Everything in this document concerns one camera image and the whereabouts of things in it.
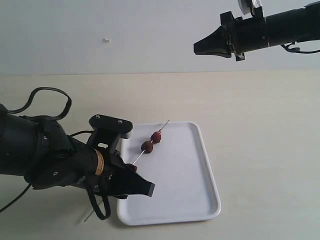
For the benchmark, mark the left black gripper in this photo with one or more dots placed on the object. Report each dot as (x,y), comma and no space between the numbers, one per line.
(106,175)

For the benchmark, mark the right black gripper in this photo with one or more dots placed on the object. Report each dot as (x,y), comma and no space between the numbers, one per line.
(235,35)

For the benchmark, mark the thin metal skewer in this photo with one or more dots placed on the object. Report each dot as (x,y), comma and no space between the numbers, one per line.
(160,130)

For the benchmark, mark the dried red date front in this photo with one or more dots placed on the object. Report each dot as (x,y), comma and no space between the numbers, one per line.
(147,147)

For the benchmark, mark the dried red date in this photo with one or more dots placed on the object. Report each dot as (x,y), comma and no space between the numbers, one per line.
(134,167)
(147,147)
(156,137)

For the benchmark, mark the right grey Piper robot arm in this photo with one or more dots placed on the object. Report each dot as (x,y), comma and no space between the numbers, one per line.
(287,28)

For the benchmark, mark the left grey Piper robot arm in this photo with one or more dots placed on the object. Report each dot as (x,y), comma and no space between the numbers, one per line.
(39,150)

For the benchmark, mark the white plastic tray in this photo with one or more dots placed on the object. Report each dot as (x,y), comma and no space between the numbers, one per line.
(185,188)

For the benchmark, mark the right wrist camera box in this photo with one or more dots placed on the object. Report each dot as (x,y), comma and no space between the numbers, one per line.
(249,6)

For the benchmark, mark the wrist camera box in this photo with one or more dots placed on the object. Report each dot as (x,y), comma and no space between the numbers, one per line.
(108,130)
(249,6)

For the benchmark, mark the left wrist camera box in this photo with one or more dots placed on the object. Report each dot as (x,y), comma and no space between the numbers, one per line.
(108,130)

